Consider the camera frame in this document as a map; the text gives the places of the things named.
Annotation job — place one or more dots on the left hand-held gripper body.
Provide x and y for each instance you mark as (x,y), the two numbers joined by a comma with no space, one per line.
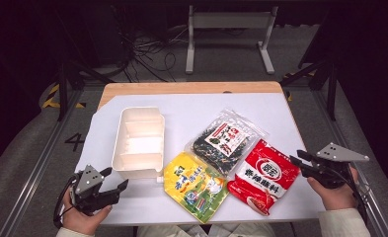
(88,191)

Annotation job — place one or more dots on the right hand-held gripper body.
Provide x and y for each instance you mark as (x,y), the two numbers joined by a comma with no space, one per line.
(333,171)

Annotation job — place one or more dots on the red seasoning packet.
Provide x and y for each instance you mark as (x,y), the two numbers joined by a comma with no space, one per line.
(264,177)

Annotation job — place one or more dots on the white divided storage box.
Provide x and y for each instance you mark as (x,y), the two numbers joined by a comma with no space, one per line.
(139,144)

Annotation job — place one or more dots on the clear dried seaweed packet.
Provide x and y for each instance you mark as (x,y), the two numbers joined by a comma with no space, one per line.
(226,141)

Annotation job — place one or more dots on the person's right hand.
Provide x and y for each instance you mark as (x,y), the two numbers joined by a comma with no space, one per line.
(339,197)

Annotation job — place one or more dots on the person's left hand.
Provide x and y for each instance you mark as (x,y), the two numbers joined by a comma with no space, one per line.
(79,220)

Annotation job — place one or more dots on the yellow black hazard tape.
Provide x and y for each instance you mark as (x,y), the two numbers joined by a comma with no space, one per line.
(51,97)
(289,96)

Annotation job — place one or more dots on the black metal stand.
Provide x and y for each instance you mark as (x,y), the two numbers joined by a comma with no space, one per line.
(331,95)
(62,92)

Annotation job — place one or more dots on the yellow green spout pouch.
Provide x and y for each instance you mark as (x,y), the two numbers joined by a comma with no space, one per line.
(191,187)

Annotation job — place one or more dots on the person's lap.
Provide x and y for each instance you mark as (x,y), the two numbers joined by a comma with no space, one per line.
(208,231)

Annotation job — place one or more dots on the white paper sheet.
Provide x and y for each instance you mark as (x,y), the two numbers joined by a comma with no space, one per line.
(188,108)

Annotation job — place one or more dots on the aluminium floor rail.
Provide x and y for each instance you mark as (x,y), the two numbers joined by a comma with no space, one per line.
(37,168)
(372,197)

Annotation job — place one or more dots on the grey metal stand frame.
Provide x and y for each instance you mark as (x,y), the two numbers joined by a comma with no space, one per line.
(229,20)

